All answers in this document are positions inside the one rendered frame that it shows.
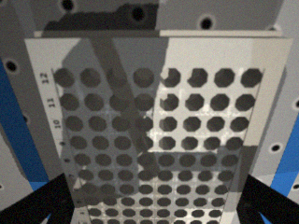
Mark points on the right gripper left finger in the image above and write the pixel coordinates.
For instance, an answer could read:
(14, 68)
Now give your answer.
(54, 197)

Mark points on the white well plate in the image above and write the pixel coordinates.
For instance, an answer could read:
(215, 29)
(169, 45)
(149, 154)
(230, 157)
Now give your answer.
(123, 154)

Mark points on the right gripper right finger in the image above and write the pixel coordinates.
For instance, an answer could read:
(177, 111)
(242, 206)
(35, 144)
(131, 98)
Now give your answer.
(256, 198)

